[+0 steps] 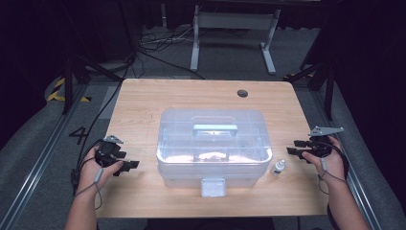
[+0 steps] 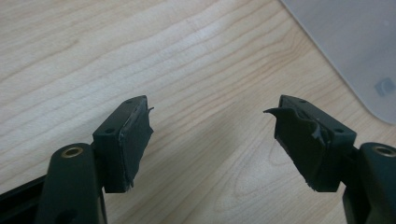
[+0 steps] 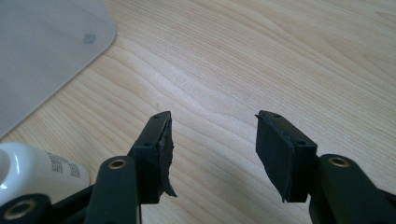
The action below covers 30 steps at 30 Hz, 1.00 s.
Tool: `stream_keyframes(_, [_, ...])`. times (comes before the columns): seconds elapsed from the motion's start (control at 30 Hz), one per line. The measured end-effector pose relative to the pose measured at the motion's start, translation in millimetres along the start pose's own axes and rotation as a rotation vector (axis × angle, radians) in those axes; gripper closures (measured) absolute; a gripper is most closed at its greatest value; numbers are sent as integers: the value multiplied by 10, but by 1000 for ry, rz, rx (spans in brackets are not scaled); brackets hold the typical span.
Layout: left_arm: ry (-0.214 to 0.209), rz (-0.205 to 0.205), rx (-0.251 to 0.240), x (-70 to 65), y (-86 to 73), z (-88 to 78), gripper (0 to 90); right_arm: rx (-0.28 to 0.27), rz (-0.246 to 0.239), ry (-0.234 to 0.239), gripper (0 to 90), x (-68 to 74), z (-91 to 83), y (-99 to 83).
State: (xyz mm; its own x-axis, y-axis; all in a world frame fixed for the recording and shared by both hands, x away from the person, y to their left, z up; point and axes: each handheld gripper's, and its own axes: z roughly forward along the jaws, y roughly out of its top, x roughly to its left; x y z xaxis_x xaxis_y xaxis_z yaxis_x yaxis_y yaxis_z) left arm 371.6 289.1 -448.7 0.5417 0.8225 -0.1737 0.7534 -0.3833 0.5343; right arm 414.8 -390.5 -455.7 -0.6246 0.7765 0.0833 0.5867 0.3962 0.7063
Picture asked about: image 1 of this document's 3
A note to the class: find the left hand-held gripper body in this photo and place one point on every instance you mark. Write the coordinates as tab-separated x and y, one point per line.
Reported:
107	151

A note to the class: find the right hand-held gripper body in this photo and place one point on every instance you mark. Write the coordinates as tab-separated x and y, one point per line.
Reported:
320	145

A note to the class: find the clear plastic storage box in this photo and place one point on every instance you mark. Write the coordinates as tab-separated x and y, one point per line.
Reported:
191	179
178	140

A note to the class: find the person's right hand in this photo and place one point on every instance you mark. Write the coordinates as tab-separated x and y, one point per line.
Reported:
333	166

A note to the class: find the person's left hand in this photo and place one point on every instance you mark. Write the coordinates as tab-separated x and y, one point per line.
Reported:
89	174

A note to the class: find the black tripod stand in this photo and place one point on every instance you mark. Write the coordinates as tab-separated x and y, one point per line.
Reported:
328	86
67	83

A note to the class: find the metal floor rail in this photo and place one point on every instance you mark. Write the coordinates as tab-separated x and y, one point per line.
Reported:
38	163
357	182

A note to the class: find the white metal desk frame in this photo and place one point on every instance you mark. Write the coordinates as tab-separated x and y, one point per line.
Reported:
234	20

